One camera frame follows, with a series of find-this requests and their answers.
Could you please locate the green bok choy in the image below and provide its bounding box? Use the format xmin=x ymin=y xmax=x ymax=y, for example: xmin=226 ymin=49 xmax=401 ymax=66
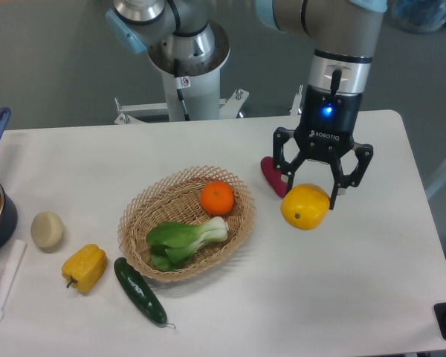
xmin=146 ymin=216 xmax=229 ymax=271

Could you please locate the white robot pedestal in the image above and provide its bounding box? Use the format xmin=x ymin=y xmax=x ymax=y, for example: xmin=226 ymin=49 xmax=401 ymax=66
xmin=114 ymin=21 xmax=250 ymax=124

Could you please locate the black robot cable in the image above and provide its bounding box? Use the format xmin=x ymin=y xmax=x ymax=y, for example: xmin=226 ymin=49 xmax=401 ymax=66
xmin=172 ymin=58 xmax=191 ymax=122

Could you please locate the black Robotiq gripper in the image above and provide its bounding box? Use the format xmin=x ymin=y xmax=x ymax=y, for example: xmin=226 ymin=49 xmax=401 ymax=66
xmin=273 ymin=86 xmax=373 ymax=210

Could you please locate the woven wicker basket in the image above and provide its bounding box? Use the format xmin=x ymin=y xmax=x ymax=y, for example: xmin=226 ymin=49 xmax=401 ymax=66
xmin=118 ymin=166 xmax=256 ymax=283

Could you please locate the orange tangerine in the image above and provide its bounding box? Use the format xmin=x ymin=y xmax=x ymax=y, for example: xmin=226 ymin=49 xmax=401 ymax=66
xmin=200 ymin=181 xmax=234 ymax=216

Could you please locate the magenta sweet potato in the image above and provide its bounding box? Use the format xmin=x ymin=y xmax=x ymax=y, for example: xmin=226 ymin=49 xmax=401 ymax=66
xmin=260 ymin=156 xmax=288 ymax=199

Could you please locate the yellow bell pepper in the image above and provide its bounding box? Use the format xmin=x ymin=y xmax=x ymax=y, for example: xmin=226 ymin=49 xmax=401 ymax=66
xmin=62 ymin=244 xmax=108 ymax=295

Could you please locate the blue plastic bag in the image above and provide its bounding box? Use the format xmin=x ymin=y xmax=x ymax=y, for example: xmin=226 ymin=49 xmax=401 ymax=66
xmin=390 ymin=0 xmax=446 ymax=34

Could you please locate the white daikon radish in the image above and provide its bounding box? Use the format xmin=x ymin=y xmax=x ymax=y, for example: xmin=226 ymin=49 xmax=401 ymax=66
xmin=0 ymin=239 xmax=27 ymax=321

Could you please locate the beige round potato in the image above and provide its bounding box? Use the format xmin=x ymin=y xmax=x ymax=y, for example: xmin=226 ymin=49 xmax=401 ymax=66
xmin=30 ymin=211 xmax=64 ymax=253

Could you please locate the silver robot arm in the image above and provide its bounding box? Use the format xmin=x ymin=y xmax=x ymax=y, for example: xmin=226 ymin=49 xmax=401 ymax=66
xmin=106 ymin=1 xmax=387 ymax=199

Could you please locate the yellow mango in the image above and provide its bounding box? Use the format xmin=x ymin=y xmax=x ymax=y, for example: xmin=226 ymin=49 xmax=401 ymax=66
xmin=280 ymin=184 xmax=330 ymax=231

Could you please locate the green cucumber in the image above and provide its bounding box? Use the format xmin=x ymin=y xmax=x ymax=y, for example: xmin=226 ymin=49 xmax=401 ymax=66
xmin=114 ymin=257 xmax=175 ymax=328

